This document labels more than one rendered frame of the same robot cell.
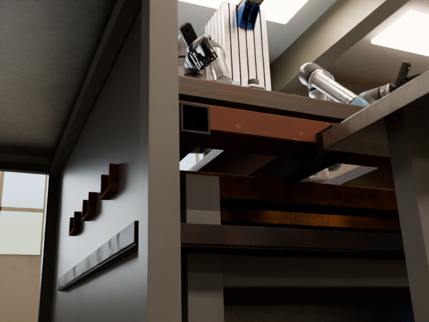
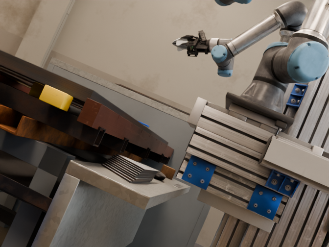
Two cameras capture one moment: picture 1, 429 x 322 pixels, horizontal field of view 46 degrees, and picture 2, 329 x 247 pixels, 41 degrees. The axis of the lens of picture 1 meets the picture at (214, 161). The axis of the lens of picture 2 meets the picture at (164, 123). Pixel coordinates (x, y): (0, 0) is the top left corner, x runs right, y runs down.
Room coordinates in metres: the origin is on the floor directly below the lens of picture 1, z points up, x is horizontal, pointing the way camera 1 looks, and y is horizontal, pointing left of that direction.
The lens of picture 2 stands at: (2.84, -1.81, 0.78)
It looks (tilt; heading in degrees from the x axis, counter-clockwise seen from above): 4 degrees up; 124
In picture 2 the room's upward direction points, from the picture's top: 24 degrees clockwise
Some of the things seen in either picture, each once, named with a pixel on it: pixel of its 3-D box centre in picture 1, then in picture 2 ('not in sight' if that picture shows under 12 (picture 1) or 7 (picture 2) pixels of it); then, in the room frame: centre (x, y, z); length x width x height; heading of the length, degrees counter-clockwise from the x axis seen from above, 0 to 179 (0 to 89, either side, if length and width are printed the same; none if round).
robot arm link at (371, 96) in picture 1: (371, 98); not in sight; (2.19, -0.75, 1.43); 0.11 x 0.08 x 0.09; 49
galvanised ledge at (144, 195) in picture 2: not in sight; (152, 182); (1.98, -0.45, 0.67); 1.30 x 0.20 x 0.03; 114
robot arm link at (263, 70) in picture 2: not in sight; (278, 65); (2.27, -0.47, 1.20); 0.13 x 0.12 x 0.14; 139
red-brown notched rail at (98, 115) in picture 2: not in sight; (146, 141); (1.79, -0.31, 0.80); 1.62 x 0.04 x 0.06; 114
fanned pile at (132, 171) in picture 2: not in sight; (129, 167); (2.10, -0.78, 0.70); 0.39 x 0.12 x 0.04; 114
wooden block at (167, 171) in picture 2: not in sight; (167, 171); (1.76, 0.00, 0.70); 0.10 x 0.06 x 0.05; 126
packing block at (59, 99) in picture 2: not in sight; (56, 98); (2.03, -1.08, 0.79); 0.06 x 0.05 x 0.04; 24
